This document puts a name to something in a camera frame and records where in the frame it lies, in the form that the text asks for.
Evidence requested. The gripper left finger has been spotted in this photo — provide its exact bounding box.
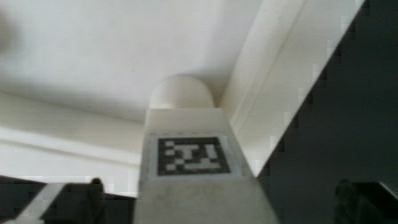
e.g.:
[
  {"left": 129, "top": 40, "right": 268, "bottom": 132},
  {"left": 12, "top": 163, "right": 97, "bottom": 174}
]
[{"left": 0, "top": 175, "right": 135, "bottom": 224}]

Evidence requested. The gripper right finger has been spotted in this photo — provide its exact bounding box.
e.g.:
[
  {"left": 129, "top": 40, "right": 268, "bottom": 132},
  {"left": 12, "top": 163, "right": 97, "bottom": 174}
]
[{"left": 334, "top": 179, "right": 398, "bottom": 224}]

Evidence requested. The white leg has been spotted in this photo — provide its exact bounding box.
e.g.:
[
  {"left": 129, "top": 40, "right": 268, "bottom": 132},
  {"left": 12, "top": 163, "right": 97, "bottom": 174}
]
[{"left": 133, "top": 76, "right": 279, "bottom": 224}]

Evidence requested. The white square tabletop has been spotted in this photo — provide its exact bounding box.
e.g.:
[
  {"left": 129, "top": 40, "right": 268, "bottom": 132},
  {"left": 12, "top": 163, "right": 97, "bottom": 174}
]
[{"left": 0, "top": 0, "right": 364, "bottom": 196}]

